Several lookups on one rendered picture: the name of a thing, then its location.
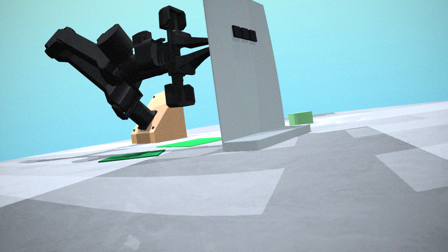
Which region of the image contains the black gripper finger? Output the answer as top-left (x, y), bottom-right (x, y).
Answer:
top-left (174, 47), bottom-right (210, 75)
top-left (172, 30), bottom-right (209, 49)

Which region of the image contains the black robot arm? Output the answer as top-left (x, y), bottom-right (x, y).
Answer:
top-left (45, 24), bottom-right (168, 130)

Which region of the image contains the green rectangular block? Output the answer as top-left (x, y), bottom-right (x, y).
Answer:
top-left (288, 111), bottom-right (313, 126)

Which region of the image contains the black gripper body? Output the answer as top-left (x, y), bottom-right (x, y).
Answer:
top-left (138, 5), bottom-right (195, 108)

